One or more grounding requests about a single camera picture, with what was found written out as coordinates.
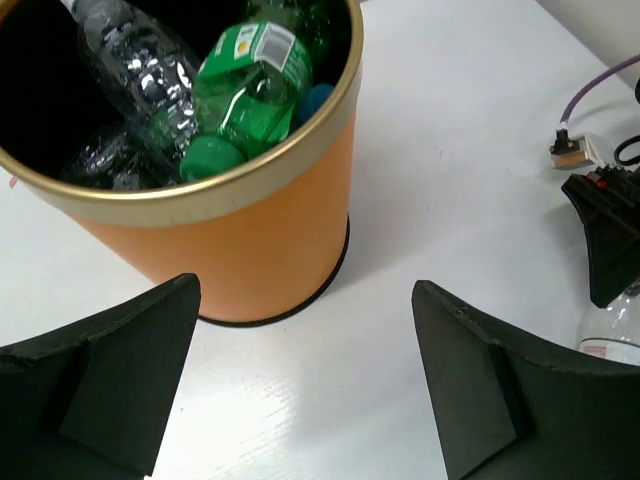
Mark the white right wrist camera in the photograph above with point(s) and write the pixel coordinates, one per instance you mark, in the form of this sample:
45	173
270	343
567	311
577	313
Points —
569	153

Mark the green bottle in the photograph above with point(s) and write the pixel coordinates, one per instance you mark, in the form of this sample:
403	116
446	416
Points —
244	95

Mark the clear bottle red label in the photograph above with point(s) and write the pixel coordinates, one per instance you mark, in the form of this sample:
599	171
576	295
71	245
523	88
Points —
612	333

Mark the clear crushed bottle white cap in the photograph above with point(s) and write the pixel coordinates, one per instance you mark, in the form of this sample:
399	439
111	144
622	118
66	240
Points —
144	69

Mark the clear bottle blue label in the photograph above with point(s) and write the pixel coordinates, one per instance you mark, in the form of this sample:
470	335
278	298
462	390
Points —
310	103

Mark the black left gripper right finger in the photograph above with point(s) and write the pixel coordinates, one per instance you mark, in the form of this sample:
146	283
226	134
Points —
511	405

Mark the orange cylindrical bin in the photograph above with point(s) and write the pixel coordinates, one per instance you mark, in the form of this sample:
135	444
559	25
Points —
265	239

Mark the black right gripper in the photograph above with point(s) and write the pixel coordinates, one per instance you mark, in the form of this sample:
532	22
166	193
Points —
607	203

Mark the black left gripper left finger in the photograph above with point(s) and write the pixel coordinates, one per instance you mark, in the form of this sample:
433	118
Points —
91	400

